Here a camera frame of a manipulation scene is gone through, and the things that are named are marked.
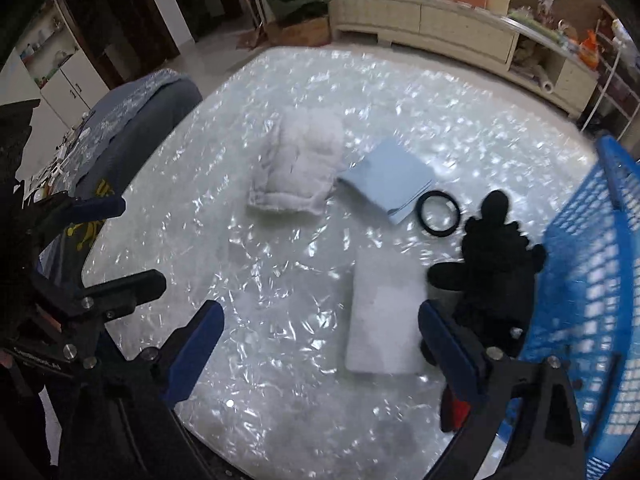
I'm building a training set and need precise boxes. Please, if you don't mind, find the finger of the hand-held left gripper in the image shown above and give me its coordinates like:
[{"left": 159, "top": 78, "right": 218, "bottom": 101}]
[
  {"left": 32, "top": 269, "right": 167, "bottom": 333},
  {"left": 27, "top": 194, "right": 127, "bottom": 241}
]

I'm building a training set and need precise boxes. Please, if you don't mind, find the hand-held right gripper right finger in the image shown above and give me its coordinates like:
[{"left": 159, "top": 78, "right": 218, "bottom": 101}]
[{"left": 418, "top": 299, "right": 588, "bottom": 480}]

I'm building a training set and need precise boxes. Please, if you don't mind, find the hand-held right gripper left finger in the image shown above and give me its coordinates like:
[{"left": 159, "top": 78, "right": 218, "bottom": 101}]
[{"left": 65, "top": 300, "right": 226, "bottom": 480}]

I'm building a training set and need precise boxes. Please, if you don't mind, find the white towel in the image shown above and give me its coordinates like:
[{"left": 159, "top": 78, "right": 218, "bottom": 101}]
[{"left": 345, "top": 245, "right": 431, "bottom": 376}]

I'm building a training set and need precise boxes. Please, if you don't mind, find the black plush toy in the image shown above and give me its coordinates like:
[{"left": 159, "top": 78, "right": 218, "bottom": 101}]
[{"left": 427, "top": 190, "right": 547, "bottom": 356}]

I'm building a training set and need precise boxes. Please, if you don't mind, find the black ring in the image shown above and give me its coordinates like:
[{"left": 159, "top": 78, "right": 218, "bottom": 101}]
[{"left": 416, "top": 189, "right": 461, "bottom": 236}]

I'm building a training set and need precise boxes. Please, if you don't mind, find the blue plastic basket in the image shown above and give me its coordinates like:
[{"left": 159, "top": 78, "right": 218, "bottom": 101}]
[{"left": 500, "top": 135, "right": 640, "bottom": 480}]

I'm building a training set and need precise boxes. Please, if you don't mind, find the light blue cloth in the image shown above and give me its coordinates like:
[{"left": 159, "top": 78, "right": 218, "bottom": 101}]
[{"left": 337, "top": 137, "right": 437, "bottom": 226}]

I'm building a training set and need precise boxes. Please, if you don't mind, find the white quilted garment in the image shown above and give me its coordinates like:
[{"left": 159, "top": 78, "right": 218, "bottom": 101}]
[{"left": 246, "top": 110, "right": 346, "bottom": 217}]

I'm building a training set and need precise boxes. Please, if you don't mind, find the blue patterned cloth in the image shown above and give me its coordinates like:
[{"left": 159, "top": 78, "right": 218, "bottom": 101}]
[{"left": 65, "top": 71, "right": 173, "bottom": 181}]

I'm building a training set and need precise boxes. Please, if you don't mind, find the grey cushioned chair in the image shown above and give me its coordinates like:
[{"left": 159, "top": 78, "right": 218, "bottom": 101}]
[{"left": 37, "top": 72, "right": 203, "bottom": 281}]

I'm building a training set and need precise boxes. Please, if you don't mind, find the white cupboard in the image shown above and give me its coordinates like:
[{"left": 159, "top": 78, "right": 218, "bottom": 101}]
[{"left": 15, "top": 0, "right": 111, "bottom": 131}]

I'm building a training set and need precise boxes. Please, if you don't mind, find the brown wooden chair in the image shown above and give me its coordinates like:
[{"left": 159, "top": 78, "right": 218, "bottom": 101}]
[{"left": 232, "top": 0, "right": 267, "bottom": 50}]

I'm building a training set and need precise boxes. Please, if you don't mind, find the cardboard box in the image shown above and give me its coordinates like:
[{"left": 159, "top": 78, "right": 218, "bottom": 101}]
[{"left": 265, "top": 14, "right": 331, "bottom": 47}]

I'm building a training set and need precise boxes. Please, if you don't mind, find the white metal rack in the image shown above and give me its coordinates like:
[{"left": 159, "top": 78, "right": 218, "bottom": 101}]
[{"left": 580, "top": 7, "right": 640, "bottom": 141}]

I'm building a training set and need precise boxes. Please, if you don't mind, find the cream TV cabinet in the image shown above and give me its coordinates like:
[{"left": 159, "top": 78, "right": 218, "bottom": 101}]
[{"left": 327, "top": 0, "right": 601, "bottom": 118}]

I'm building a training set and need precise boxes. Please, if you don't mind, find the orange bag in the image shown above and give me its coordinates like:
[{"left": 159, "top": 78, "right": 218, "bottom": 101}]
[{"left": 580, "top": 30, "right": 601, "bottom": 63}]

